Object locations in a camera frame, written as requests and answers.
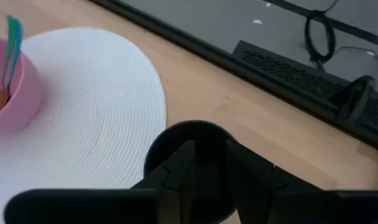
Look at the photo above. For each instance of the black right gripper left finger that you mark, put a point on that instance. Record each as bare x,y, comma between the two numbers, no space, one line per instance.
179,186

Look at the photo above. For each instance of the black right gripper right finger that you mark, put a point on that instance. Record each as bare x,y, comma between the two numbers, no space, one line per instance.
251,186

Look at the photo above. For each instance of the black cylindrical cup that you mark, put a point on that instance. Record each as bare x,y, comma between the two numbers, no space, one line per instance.
207,133

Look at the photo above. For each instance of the pink bowl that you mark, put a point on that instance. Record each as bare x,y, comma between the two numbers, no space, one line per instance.
23,102

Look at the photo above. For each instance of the black perforated box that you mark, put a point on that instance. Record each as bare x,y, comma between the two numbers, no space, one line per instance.
285,71

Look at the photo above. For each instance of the white round woven placemat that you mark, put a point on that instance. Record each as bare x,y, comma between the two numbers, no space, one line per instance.
83,109

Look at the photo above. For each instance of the black rounded clamp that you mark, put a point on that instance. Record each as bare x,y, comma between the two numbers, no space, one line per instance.
360,93

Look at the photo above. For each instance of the white paper scrap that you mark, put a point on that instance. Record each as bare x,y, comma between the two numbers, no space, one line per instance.
257,21

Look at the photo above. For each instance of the black metal table frame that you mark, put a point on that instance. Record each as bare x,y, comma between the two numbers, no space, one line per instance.
207,53

